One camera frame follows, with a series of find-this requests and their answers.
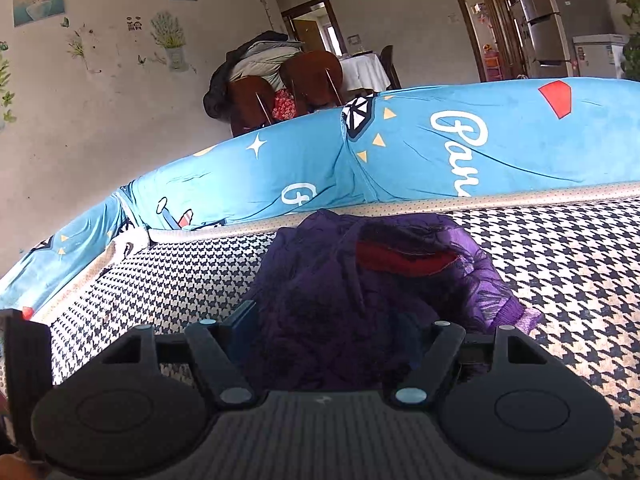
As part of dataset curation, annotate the flower sprig wall sticker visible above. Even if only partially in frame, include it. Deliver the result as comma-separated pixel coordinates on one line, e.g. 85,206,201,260
62,17,101,75

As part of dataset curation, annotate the lavender pot wall sticker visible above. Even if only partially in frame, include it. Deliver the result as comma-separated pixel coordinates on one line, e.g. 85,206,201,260
150,10,192,72

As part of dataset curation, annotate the person's left hand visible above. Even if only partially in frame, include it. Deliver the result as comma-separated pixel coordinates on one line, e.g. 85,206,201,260
0,454,43,480

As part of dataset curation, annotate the leafy pothos plant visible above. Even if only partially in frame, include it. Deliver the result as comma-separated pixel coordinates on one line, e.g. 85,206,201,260
614,0,640,82

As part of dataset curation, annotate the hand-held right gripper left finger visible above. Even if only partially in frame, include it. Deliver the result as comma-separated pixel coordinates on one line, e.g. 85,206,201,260
102,301,261,408

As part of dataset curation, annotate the brown wooden chair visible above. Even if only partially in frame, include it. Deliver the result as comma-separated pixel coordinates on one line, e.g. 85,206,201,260
227,76,283,137
280,50,346,113

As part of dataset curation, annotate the purple floral garment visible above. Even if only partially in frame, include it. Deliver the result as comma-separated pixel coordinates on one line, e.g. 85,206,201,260
242,208,543,393

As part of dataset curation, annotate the white chest freezer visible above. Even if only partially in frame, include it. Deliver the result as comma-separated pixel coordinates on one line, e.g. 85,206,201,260
572,34,629,81

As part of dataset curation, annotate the red floral cloth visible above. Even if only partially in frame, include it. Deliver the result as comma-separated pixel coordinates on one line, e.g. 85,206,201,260
272,87,299,122

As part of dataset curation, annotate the table with white cloth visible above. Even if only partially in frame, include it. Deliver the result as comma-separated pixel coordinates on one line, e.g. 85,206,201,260
340,52,392,93

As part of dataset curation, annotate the narrow doorway with wooden door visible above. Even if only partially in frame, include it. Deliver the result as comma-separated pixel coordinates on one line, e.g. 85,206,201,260
280,0,349,59

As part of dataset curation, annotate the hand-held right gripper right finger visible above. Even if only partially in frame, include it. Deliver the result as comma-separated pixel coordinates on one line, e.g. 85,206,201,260
394,320,551,408

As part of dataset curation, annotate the wide doorway with wooden door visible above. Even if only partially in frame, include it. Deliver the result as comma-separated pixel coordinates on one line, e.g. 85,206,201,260
445,0,527,83

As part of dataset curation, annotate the green vine wall sticker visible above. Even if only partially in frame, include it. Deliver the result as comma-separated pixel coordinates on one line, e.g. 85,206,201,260
0,40,18,132

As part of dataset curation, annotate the blue vase wall poster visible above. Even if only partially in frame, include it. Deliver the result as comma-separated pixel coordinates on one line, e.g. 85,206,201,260
12,0,66,28

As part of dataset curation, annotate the dark wooden chair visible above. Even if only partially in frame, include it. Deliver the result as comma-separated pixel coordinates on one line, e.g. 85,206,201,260
378,45,402,91

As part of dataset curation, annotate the pile of coats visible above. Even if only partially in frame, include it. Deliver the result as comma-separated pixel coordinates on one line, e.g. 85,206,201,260
202,30,306,121

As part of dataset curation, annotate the blue printed sofa cover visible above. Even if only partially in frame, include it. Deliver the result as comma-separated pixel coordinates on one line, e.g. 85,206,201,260
0,76,640,311

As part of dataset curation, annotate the grey refrigerator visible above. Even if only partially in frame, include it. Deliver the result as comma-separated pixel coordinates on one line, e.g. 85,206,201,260
510,0,617,81

